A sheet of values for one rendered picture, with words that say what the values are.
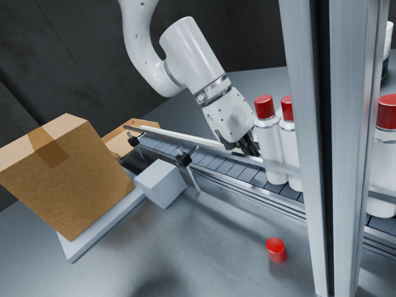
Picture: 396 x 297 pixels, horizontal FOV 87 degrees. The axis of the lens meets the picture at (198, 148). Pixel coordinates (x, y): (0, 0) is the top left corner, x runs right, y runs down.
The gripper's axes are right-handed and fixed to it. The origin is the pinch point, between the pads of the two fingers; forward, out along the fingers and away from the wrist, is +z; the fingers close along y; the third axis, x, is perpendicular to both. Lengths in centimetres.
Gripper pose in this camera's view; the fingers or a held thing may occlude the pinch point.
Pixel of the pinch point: (250, 151)
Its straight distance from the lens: 51.8
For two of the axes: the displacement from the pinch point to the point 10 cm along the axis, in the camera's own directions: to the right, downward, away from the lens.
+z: 5.5, 8.0, 2.4
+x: -5.1, 1.0, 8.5
